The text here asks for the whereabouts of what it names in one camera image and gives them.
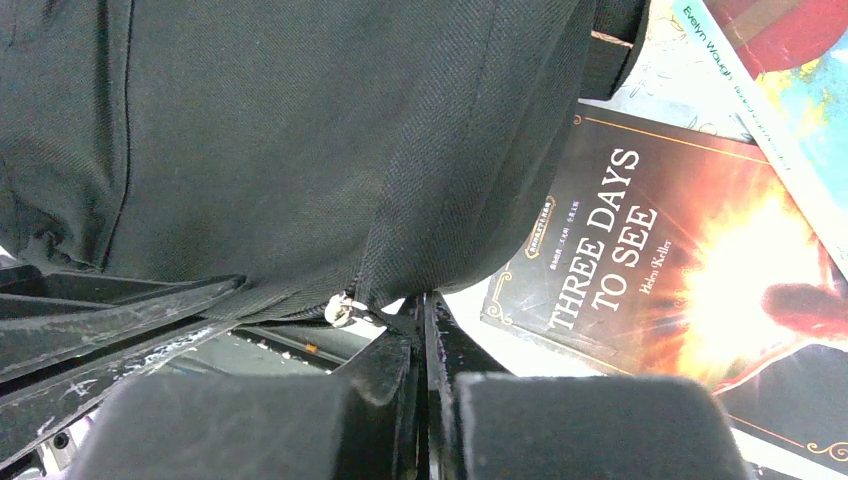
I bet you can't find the Three Days To See book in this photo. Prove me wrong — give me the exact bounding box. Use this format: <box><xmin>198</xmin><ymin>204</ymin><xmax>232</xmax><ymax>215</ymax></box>
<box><xmin>480</xmin><ymin>105</ymin><xmax>847</xmax><ymax>477</ymax></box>

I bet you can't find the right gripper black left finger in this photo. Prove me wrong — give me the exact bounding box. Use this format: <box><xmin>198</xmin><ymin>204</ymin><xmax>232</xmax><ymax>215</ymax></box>
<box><xmin>68</xmin><ymin>298</ymin><xmax>420</xmax><ymax>479</ymax></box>

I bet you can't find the Evelyn Waugh paperback book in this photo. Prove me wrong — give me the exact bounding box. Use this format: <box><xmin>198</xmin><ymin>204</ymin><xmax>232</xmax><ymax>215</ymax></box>
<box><xmin>671</xmin><ymin>0</ymin><xmax>847</xmax><ymax>271</ymax></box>

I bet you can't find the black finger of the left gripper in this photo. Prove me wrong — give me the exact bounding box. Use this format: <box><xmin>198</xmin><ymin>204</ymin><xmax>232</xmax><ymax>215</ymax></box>
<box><xmin>1</xmin><ymin>265</ymin><xmax>245</xmax><ymax>464</ymax></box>

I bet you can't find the black student backpack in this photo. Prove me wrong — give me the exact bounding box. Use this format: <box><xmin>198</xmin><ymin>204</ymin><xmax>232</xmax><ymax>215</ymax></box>
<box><xmin>1</xmin><ymin>1</ymin><xmax>650</xmax><ymax>321</ymax></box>

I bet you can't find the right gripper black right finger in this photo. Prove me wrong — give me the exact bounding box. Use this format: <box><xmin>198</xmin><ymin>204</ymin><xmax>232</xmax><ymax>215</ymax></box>
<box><xmin>423</xmin><ymin>292</ymin><xmax>752</xmax><ymax>479</ymax></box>

